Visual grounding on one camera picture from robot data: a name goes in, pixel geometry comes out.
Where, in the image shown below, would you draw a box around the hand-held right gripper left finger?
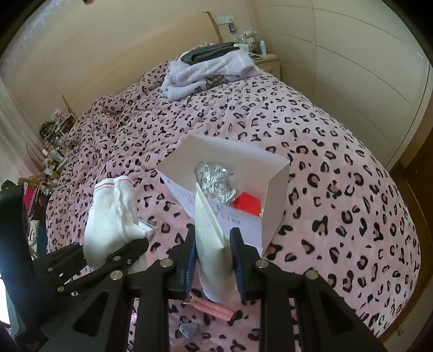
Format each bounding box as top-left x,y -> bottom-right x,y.
40,233 -> 198,352

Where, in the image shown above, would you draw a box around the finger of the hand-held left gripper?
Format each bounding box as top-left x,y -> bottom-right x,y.
32,244 -> 85,271
45,238 -> 150,298

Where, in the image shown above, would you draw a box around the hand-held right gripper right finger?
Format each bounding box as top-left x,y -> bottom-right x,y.
229,227 -> 388,352

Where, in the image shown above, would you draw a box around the white cream tube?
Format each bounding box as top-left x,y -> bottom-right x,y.
195,183 -> 237,303

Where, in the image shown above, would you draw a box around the red fries box toy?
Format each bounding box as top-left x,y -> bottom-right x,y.
233,192 -> 263,217

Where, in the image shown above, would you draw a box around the silver foil wrapper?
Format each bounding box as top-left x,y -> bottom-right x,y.
194,161 -> 237,204

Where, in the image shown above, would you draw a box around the white paper box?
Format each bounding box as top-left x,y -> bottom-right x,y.
156,135 -> 291,255

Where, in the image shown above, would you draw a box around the white tissue packet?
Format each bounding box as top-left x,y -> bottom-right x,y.
137,219 -> 159,239

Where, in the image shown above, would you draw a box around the small blue wrapper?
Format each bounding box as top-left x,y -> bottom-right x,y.
179,321 -> 199,339

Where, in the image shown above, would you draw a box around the cluttered shelf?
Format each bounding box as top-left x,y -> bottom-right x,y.
39,110 -> 78,171

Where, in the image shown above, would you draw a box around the pink leopard print blanket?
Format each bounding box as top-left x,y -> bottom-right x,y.
45,42 -> 422,352

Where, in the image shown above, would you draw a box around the folded lavender towel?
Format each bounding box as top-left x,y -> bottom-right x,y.
162,51 -> 263,101

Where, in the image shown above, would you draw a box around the dark grey folded clothes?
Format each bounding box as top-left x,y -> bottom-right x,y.
180,42 -> 241,64

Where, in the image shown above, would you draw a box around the wooden nightstand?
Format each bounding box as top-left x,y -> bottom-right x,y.
252,52 -> 281,80

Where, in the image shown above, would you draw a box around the white wardrobe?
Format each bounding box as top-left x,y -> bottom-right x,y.
267,0 -> 433,170

